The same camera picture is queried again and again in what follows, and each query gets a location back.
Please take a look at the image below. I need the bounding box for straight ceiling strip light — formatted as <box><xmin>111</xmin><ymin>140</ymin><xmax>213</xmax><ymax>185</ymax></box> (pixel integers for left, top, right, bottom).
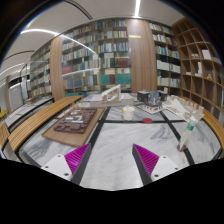
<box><xmin>133</xmin><ymin>0</ymin><xmax>142</xmax><ymax>18</ymax></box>

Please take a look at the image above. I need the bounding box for long white building model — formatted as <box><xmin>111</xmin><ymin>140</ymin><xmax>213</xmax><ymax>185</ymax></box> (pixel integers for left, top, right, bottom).
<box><xmin>89</xmin><ymin>84</ymin><xmax>135</xmax><ymax>108</ymax></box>

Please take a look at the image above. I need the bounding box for wooden cubby shelf unit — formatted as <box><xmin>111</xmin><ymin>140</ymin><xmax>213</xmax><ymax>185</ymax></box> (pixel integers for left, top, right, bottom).
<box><xmin>172</xmin><ymin>17</ymin><xmax>224</xmax><ymax>116</ymax></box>

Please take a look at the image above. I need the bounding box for dark grey building model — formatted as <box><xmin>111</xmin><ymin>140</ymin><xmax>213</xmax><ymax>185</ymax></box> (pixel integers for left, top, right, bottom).
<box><xmin>136</xmin><ymin>89</ymin><xmax>169</xmax><ymax>115</ymax></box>

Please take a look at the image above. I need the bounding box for white city block model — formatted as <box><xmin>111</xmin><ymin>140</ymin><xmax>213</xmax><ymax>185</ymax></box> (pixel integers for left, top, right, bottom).
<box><xmin>162</xmin><ymin>94</ymin><xmax>205</xmax><ymax>123</ymax></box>

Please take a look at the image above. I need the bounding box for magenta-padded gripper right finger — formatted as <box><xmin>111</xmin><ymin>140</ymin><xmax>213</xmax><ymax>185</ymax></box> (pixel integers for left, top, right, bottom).
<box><xmin>131</xmin><ymin>143</ymin><xmax>183</xmax><ymax>186</ymax></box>

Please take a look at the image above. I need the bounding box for slatted wooden bench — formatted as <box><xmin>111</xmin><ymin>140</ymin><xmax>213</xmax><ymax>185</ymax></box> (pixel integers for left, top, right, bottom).
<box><xmin>8</xmin><ymin>95</ymin><xmax>84</xmax><ymax>153</ymax></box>
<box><xmin>181</xmin><ymin>96</ymin><xmax>224</xmax><ymax>148</ymax></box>

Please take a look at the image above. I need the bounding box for brown model on wooden board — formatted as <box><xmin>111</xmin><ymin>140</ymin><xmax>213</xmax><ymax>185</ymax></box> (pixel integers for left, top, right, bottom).
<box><xmin>41</xmin><ymin>106</ymin><xmax>107</xmax><ymax>148</ymax></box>

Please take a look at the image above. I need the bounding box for wide bookshelf full of books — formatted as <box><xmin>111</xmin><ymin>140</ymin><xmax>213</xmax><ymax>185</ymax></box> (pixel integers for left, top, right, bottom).
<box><xmin>61</xmin><ymin>19</ymin><xmax>133</xmax><ymax>98</ymax></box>

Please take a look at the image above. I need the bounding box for glass-fronted bookshelf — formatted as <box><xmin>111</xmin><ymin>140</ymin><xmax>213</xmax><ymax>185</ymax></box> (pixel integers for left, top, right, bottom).
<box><xmin>29</xmin><ymin>41</ymin><xmax>54</xmax><ymax>101</ymax></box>

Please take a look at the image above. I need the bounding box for narrow bookshelf full of books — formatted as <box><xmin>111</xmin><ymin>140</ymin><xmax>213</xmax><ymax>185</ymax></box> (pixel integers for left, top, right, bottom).
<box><xmin>148</xmin><ymin>20</ymin><xmax>183</xmax><ymax>98</ymax></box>

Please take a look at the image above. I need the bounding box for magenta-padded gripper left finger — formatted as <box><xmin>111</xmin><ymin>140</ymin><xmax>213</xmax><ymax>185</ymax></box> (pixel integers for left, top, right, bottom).
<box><xmin>40</xmin><ymin>143</ymin><xmax>92</xmax><ymax>186</ymax></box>

